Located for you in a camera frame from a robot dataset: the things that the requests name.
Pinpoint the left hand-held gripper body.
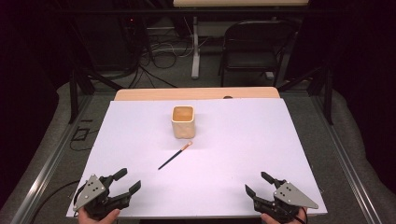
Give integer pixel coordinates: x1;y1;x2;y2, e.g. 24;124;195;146
74;174;131;220

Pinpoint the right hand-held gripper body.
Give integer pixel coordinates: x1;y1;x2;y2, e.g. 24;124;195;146
253;178;319;224

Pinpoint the cream square pen holder cup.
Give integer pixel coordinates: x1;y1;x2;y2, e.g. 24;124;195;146
171;105;197;140

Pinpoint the person's left hand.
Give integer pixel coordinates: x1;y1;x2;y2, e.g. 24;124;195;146
77;206;121;224

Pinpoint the person's right hand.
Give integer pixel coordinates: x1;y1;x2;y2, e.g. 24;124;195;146
260;207;308;224

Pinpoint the white board sheet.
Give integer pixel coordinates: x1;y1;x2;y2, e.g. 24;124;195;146
65;98;329;218

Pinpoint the light wooden table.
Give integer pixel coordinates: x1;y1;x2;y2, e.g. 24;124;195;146
113;86;281;102

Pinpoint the black folding chair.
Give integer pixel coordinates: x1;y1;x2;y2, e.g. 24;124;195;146
218;20;297;89

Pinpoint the black computer tower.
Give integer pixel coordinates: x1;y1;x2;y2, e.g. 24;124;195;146
76;13;141;72

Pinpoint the white table leg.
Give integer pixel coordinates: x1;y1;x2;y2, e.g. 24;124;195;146
191;16;201;80

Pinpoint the pale table top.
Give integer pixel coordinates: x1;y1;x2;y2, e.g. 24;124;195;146
173;0;309;8

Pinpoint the left hand-held gripper cable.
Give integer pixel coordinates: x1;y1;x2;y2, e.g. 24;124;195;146
72;183;88;218

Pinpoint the hand-held gripper cable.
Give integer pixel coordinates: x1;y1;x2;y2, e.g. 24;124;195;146
72;183;88;218
292;206;309;224

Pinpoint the right hand-held gripper cable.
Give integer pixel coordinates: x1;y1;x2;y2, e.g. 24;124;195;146
292;206;309;224

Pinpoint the black floor cable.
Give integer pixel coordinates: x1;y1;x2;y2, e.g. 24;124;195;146
29;179;81;224

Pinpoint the aluminium rail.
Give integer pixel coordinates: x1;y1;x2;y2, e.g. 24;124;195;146
311;94;383;224
10;94;94;224

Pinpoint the black frame stand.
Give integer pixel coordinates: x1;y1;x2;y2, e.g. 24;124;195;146
68;66;124;125
277;63;334;126

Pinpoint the tangle of floor cables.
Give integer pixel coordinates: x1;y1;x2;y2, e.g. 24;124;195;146
127;27;194;90

